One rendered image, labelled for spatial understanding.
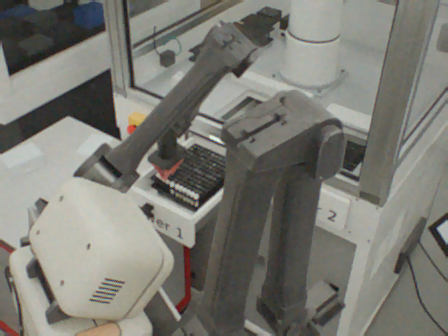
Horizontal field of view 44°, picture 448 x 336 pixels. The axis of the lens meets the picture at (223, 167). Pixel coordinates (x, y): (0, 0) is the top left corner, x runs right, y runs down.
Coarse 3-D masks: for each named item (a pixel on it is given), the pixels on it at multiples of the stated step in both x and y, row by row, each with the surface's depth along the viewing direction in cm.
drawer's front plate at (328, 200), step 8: (320, 192) 163; (328, 192) 162; (320, 200) 164; (328, 200) 162; (336, 200) 160; (344, 200) 159; (328, 208) 164; (336, 208) 162; (344, 208) 160; (320, 216) 167; (328, 216) 165; (336, 216) 164; (344, 216) 162; (336, 224) 165; (344, 224) 164
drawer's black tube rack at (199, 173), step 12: (192, 156) 179; (204, 156) 179; (216, 156) 179; (180, 168) 174; (192, 168) 174; (204, 168) 174; (216, 168) 174; (180, 180) 174; (192, 180) 170; (204, 180) 170; (216, 180) 170; (168, 192) 170; (204, 192) 165
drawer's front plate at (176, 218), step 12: (132, 192) 162; (144, 192) 160; (156, 204) 158; (168, 204) 157; (156, 216) 161; (168, 216) 157; (180, 216) 154; (192, 216) 153; (156, 228) 164; (168, 228) 160; (180, 228) 156; (192, 228) 154; (180, 240) 160; (192, 240) 157
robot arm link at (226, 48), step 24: (216, 48) 105; (240, 48) 108; (192, 72) 107; (216, 72) 106; (168, 96) 108; (192, 96) 108; (144, 120) 110; (168, 120) 109; (120, 144) 111; (144, 144) 111; (120, 168) 112
